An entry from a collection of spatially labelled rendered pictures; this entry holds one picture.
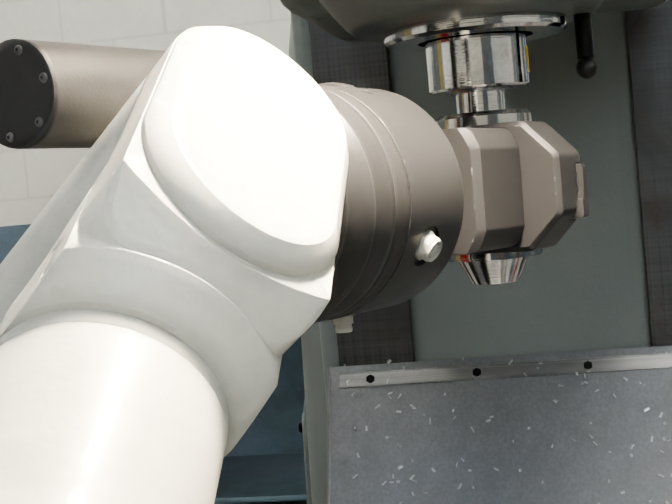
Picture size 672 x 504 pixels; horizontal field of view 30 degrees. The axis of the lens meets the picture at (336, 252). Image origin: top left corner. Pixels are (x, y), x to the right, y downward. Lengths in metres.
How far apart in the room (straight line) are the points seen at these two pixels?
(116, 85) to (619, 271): 0.62
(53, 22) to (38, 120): 4.84
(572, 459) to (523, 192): 0.45
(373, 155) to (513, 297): 0.56
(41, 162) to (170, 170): 4.92
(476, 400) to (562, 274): 0.12
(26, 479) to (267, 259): 0.09
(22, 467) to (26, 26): 5.03
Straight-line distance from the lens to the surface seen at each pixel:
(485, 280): 0.59
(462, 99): 0.59
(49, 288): 0.31
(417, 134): 0.47
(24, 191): 5.26
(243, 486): 4.45
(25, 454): 0.27
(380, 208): 0.43
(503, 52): 0.58
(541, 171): 0.53
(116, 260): 0.31
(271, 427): 5.03
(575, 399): 0.96
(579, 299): 0.98
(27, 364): 0.30
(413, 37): 0.57
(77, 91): 0.40
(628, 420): 0.96
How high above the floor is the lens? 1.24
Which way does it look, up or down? 3 degrees down
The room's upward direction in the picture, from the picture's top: 5 degrees counter-clockwise
